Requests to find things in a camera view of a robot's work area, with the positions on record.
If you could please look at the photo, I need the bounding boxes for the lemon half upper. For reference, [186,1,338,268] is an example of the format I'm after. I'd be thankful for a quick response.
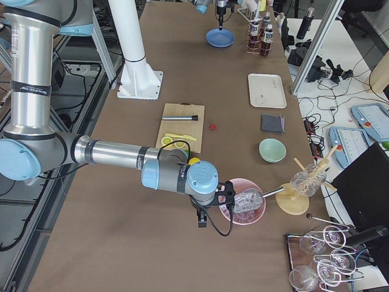
[174,140,187,148]

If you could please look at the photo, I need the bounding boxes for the green bowl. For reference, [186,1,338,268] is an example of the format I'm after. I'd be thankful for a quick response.
[258,138,286,163]

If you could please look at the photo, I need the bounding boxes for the dark bottle lower right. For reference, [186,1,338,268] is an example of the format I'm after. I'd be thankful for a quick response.
[262,12,270,30]

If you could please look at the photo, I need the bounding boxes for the wooden mug tree stand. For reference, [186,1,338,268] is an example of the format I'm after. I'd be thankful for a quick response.
[275,145,339,215]

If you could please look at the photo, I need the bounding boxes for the pink cup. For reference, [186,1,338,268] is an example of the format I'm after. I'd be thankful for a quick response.
[246,0,258,12]

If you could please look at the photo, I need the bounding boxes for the dark bottle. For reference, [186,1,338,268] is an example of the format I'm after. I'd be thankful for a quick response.
[260,24,274,57]
[262,12,270,30]
[247,18,261,52]

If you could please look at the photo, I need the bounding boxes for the dark bottle lower left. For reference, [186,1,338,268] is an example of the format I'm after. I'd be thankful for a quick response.
[260,24,274,57]

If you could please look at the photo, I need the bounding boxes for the grey folded cloth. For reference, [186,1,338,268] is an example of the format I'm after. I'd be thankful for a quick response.
[261,114,285,134]

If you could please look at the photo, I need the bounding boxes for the blue plate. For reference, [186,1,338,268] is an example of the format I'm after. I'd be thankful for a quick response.
[205,29,235,48]

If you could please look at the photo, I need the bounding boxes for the lemon slice lower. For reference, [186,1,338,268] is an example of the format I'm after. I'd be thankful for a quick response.
[160,136,173,146]

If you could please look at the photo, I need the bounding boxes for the blue teach pendant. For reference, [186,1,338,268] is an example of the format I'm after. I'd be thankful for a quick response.
[351,103,388,142]
[328,127,372,169]

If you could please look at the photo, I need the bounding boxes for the cream rabbit tray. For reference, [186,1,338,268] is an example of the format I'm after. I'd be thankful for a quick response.
[247,74,287,109]

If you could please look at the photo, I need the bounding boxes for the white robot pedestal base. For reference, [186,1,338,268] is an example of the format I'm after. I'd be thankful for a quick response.
[109,0,163,100]

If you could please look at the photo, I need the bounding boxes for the dark bottle upper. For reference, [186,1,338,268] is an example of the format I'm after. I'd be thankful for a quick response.
[247,18,261,52]

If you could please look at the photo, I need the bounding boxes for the blue teach pendant near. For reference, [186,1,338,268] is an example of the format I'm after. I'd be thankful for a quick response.
[328,127,372,169]

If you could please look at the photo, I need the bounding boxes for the blue teach pendant far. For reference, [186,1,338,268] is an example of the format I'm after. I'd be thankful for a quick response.
[351,103,388,142]

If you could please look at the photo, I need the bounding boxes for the copper wire bottle rack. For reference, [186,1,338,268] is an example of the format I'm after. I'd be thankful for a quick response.
[246,18,274,57]

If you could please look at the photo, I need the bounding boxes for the yellow lemon lower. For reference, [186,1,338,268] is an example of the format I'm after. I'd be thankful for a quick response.
[188,157,201,165]

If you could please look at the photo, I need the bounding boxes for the wine glass rack tray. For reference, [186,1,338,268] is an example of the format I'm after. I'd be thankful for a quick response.
[286,223,364,291]

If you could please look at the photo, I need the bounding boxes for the pink bowl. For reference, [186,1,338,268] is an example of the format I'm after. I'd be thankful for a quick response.
[230,178,266,225]

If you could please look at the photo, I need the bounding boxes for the black thermos bottle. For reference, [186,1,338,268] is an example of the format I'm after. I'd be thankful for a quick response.
[296,7,315,40]

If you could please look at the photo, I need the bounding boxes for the steel ice scoop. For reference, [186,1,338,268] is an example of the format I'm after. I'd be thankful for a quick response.
[233,187,284,213]

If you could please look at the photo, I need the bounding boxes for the yellow plastic knife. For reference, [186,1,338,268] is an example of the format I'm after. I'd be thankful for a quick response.
[165,133,197,141]

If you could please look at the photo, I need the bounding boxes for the aluminium frame post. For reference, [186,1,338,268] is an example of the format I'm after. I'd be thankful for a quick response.
[288,1,352,97]

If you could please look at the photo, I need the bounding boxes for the glass mug on stand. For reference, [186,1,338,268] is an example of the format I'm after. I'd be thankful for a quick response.
[290,164,326,197]

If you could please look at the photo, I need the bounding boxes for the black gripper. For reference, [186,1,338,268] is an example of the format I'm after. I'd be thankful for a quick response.
[190,196,212,228]
[216,0,235,30]

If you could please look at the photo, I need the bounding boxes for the wooden cutting board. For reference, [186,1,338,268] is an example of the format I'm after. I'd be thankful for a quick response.
[156,103,205,153]

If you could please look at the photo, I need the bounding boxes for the steel muddler black tip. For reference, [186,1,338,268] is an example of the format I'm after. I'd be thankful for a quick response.
[162,115,199,121]

